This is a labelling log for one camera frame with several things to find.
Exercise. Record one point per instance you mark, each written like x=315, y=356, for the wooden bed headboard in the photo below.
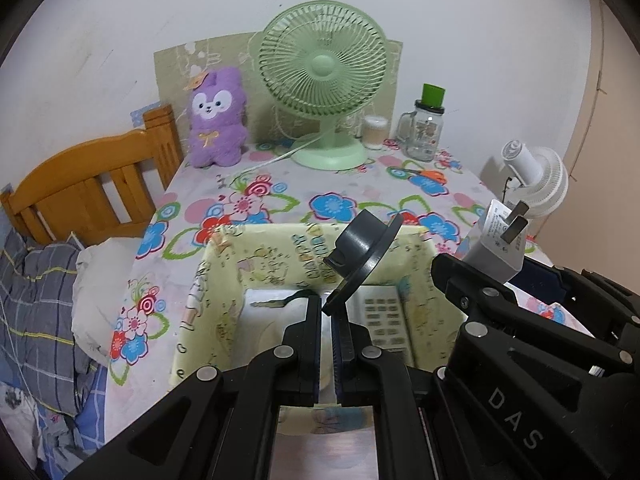
x=75, y=180

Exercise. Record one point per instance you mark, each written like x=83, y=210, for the white clip fan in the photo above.
x=545, y=175

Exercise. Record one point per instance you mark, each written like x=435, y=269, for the white pillow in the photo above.
x=100, y=285

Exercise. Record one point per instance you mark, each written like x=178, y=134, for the white remote control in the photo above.
x=382, y=320

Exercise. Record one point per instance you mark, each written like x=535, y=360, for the clear cotton swab container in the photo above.
x=376, y=132

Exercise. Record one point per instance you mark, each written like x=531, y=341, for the black round suction cup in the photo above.
x=365, y=240

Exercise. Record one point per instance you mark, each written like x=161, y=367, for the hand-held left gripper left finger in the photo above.
x=316, y=360

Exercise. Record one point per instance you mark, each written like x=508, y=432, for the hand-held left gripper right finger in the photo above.
x=342, y=360

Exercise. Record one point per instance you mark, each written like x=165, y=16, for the white flat box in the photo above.
x=265, y=325

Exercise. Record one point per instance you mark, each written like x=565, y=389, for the yellow fabric storage box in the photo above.
x=235, y=260

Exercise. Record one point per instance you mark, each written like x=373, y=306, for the floral tablecloth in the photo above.
x=240, y=200

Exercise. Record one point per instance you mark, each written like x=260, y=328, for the glass mug jar green lid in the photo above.
x=425, y=135

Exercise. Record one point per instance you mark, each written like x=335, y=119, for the purple plush toy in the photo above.
x=216, y=130

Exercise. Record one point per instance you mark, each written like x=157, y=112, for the white printed cloth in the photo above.
x=17, y=405

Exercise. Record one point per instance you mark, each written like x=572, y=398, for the green desk fan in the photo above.
x=322, y=67

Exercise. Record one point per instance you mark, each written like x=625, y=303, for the plaid pillow and bedding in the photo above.
x=40, y=310

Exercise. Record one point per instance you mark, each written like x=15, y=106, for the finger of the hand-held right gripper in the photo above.
x=475, y=300
x=542, y=277

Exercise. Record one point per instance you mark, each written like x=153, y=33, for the blue patterned paper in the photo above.
x=137, y=115

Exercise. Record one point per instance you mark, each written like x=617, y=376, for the beige wooden door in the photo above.
x=610, y=135

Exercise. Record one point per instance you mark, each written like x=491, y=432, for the beige patterned wall sheet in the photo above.
x=172, y=70

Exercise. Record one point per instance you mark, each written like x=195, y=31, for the white power adapter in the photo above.
x=492, y=250

